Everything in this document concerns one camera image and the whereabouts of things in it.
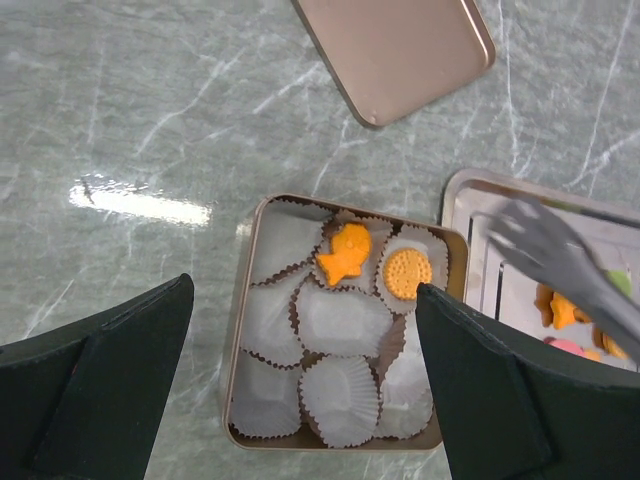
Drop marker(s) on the rose gold tin lid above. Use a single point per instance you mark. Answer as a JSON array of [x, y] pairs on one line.
[[390, 58]]

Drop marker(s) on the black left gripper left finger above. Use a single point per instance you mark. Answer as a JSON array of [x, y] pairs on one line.
[[85, 400]]

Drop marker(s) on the rose gold cookie tin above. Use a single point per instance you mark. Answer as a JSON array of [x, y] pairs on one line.
[[240, 350]]

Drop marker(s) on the round sandwich cookie green top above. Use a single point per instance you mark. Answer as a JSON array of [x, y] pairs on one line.
[[404, 270]]

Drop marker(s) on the orange fish cookie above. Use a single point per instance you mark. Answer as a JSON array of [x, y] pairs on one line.
[[350, 248]]

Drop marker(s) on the metal tongs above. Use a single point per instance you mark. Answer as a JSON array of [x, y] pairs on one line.
[[548, 250]]

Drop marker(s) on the white paper cup liners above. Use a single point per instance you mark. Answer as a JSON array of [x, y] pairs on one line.
[[325, 350]]

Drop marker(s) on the round tan sandwich cookie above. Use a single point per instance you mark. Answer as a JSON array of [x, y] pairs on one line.
[[607, 344]]

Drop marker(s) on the green macaron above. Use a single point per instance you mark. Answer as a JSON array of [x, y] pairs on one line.
[[621, 279]]

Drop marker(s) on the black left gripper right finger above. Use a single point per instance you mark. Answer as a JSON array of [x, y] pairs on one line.
[[512, 407]]

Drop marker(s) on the stainless steel tray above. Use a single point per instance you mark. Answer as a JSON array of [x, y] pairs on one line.
[[500, 291]]

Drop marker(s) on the pink macaron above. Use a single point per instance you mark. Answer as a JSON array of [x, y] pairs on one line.
[[565, 345]]

